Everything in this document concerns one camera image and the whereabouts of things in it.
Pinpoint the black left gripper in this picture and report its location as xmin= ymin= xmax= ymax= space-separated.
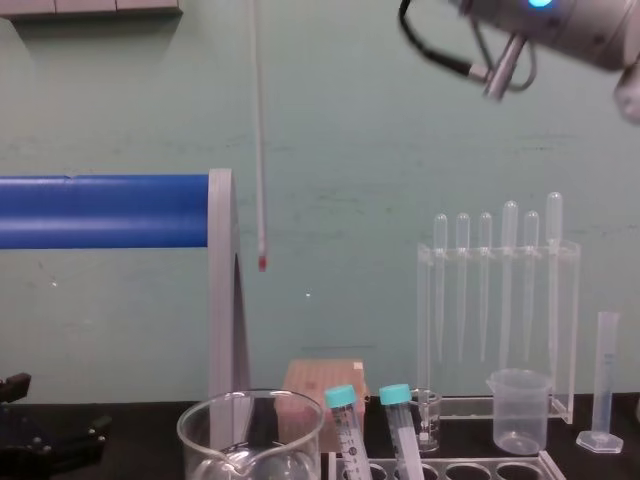
xmin=0 ymin=372 xmax=113 ymax=480

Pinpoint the white thermometer with red tip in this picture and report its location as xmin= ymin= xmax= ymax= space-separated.
xmin=251 ymin=0 xmax=269 ymax=273

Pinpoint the large glass beaker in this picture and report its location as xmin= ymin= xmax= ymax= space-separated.
xmin=176 ymin=388 xmax=325 ymax=480

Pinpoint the centrifuge tube with teal cap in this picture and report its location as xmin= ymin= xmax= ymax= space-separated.
xmin=377 ymin=382 xmax=427 ymax=480
xmin=323 ymin=383 xmax=374 ymax=480

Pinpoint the small glass beaker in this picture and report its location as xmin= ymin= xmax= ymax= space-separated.
xmin=408 ymin=387 xmax=444 ymax=454

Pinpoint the clear test tube rack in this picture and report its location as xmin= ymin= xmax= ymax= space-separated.
xmin=327 ymin=449 xmax=567 ymax=480

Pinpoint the clear plastic beaker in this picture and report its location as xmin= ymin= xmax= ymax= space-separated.
xmin=485 ymin=368 xmax=555 ymax=456

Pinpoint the blue cylinder roll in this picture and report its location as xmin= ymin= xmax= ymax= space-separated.
xmin=0 ymin=173 xmax=210 ymax=251

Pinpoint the brown wooden block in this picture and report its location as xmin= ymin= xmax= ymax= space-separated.
xmin=280 ymin=358 xmax=372 ymax=454

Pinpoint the clear acrylic pipette stand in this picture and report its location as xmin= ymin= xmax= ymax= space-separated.
xmin=416 ymin=239 xmax=583 ymax=426

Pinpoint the clear plastic graduated cylinder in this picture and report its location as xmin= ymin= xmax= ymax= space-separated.
xmin=575 ymin=310 xmax=625 ymax=455

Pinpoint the grey wall strip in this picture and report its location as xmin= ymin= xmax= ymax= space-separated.
xmin=0 ymin=0 xmax=185 ymax=22

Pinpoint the black cable with silver plug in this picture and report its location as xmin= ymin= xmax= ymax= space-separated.
xmin=397 ymin=0 xmax=491 ymax=82

